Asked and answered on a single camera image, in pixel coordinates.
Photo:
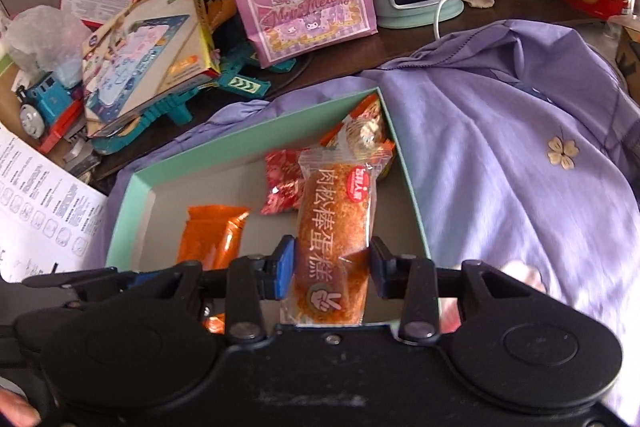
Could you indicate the white instruction sheet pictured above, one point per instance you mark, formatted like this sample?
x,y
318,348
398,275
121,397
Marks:
x,y
40,217

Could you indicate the red foil snack packet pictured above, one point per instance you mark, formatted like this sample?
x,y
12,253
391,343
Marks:
x,y
281,182

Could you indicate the teal toy track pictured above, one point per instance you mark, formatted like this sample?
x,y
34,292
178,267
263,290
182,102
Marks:
x,y
245,84

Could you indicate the drawing mat toy box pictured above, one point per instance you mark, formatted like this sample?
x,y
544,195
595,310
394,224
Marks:
x,y
150,47

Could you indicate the blue toy train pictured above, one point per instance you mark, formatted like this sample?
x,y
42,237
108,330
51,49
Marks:
x,y
50,97

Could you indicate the white plastic bag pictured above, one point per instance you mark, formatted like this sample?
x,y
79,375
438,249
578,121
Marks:
x,y
40,37

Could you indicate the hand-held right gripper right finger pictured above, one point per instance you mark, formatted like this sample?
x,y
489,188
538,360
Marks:
x,y
378,268

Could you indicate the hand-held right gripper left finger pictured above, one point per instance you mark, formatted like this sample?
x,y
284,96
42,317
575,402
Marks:
x,y
283,268

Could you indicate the orange and white snack packet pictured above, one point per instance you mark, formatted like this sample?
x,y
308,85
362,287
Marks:
x,y
365,122

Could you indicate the mint green cardboard box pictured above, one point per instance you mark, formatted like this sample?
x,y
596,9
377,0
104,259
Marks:
x,y
225,144

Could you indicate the clear brown cake packet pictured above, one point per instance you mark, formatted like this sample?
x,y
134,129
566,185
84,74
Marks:
x,y
330,227

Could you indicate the purple cloth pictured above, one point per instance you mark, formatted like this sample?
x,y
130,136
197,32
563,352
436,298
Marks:
x,y
500,107

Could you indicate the black and white small box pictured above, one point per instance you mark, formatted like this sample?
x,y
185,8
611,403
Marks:
x,y
82,157

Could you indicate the person's left hand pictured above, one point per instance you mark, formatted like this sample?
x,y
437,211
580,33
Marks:
x,y
15,409

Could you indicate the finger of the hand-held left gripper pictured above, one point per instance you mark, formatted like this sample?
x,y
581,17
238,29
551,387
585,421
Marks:
x,y
80,284

